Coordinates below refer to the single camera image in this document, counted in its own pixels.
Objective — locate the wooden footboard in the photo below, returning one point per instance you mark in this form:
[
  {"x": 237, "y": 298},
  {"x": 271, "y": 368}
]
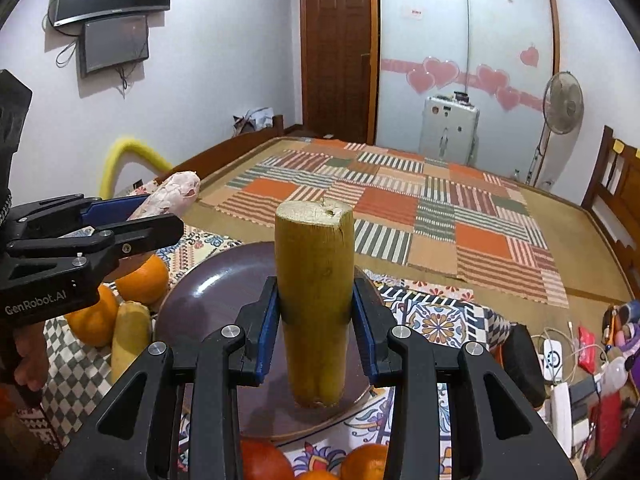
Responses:
[{"x": 225, "y": 152}]

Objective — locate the yellow corn cob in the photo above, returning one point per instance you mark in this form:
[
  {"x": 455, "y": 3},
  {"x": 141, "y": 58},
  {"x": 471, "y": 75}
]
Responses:
[
  {"x": 312, "y": 260},
  {"x": 130, "y": 340}
]

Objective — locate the striped patchwork blanket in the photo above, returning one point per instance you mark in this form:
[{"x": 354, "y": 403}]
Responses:
[{"x": 450, "y": 215}]

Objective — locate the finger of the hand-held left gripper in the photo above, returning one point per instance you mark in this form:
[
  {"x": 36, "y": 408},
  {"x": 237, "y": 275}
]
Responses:
[
  {"x": 150, "y": 232},
  {"x": 115, "y": 207}
]

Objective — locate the tile patterned cloth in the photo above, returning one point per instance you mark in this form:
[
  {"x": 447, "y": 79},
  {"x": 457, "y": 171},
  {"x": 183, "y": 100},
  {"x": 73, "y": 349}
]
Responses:
[{"x": 440, "y": 320}]

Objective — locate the person's left hand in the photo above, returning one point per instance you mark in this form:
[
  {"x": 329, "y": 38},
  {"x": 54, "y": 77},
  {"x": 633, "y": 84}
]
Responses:
[{"x": 32, "y": 360}]

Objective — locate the yellow foam tube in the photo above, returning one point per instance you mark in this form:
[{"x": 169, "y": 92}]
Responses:
[{"x": 127, "y": 147}]

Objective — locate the red packet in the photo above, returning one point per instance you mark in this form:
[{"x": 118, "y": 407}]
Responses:
[{"x": 589, "y": 350}]

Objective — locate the red tomato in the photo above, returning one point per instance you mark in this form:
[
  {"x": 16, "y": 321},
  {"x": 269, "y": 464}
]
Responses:
[{"x": 265, "y": 460}]

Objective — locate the standing fan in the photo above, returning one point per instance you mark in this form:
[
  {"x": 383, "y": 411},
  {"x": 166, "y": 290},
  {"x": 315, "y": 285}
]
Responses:
[{"x": 564, "y": 102}]

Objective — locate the brown wooden door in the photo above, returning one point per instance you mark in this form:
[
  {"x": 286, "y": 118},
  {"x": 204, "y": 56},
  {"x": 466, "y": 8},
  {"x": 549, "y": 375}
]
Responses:
[{"x": 337, "y": 55}]

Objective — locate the large orange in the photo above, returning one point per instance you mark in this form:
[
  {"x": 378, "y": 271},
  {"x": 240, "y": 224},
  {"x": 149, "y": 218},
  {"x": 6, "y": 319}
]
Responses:
[{"x": 92, "y": 320}]

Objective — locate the wardrobe with heart stickers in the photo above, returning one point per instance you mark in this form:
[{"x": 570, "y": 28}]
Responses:
[{"x": 465, "y": 25}]

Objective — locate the brown round plate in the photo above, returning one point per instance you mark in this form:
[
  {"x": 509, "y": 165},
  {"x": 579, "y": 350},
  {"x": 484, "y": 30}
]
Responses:
[{"x": 210, "y": 290}]

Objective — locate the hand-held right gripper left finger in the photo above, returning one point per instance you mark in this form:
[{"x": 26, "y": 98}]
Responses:
[{"x": 264, "y": 330}]

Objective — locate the woven bed mat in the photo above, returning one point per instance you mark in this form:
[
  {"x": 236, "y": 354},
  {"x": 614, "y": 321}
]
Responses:
[{"x": 565, "y": 225}]

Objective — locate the pink sausage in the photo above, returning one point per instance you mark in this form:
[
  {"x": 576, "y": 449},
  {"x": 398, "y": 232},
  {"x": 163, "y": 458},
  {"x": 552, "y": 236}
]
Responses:
[{"x": 172, "y": 190}]

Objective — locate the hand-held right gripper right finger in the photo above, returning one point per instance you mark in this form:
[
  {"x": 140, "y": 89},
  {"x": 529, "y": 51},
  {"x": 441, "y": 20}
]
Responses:
[{"x": 367, "y": 330}]

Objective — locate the small wall monitor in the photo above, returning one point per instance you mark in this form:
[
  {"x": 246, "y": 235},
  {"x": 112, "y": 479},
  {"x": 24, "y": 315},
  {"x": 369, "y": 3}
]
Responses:
[{"x": 115, "y": 45}]

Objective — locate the white power strip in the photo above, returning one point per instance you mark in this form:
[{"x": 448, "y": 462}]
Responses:
[{"x": 561, "y": 415}]

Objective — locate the crumpled bag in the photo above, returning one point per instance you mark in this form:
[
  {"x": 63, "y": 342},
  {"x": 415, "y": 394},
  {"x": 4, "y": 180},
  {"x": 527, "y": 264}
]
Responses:
[{"x": 255, "y": 120}]

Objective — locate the white charger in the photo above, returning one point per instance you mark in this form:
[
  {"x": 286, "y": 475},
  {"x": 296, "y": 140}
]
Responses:
[{"x": 554, "y": 360}]

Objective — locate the orange with sticker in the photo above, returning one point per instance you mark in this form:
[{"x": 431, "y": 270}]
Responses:
[{"x": 142, "y": 277}]

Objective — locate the red box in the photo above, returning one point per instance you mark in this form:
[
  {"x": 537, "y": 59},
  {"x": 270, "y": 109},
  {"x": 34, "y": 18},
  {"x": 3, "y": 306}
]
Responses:
[{"x": 610, "y": 420}]

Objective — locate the white appliance box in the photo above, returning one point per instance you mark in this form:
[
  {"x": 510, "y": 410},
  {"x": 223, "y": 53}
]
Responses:
[{"x": 447, "y": 127}]

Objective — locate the wooden headboard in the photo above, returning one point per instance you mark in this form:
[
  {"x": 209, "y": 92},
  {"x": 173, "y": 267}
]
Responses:
[{"x": 617, "y": 195}]

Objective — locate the plush toy with black cap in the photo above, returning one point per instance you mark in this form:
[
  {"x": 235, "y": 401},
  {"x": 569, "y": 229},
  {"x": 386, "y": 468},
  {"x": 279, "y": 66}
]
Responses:
[{"x": 522, "y": 360}]

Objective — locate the small tangerine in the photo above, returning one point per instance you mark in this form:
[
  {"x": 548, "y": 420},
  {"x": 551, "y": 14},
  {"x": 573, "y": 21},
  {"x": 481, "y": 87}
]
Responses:
[{"x": 317, "y": 475}]

